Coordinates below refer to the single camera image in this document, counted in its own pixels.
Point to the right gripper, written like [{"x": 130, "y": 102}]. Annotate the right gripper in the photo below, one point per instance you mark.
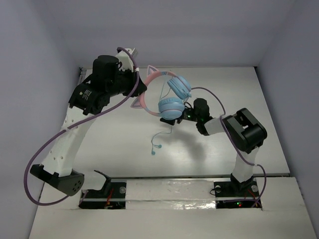
[{"x": 172, "y": 121}]

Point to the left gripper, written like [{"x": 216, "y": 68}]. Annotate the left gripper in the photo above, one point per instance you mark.
[{"x": 136, "y": 84}]

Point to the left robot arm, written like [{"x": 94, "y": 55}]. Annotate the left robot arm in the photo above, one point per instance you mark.
[{"x": 88, "y": 101}]

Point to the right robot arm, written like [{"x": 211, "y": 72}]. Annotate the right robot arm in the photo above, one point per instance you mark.
[{"x": 244, "y": 131}]

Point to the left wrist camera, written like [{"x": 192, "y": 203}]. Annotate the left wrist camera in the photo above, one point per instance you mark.
[{"x": 126, "y": 62}]

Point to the aluminium side rail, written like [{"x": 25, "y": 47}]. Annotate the aluminium side rail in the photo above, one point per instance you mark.
[{"x": 82, "y": 74}]

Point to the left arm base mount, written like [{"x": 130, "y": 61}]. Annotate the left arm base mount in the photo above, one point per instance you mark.
[{"x": 112, "y": 196}]

